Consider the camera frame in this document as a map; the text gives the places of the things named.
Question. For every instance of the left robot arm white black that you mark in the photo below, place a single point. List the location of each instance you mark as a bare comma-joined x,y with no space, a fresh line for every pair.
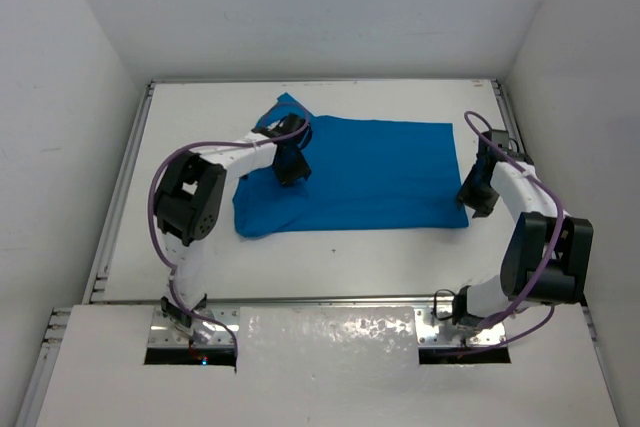
185,196

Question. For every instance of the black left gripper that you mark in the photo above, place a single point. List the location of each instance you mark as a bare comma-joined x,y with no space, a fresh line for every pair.
292,167

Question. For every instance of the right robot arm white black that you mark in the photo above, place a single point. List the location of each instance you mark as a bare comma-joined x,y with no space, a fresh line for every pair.
547,257

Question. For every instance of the silver metal base rail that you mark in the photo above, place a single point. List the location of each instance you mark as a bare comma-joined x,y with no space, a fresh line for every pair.
427,318

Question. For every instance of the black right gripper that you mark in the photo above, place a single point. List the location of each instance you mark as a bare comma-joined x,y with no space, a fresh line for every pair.
482,207

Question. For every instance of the blue t shirt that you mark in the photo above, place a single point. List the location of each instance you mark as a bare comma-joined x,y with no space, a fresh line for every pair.
365,175

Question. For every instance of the white front cover panel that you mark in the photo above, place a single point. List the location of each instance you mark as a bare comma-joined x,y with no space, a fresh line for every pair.
552,378

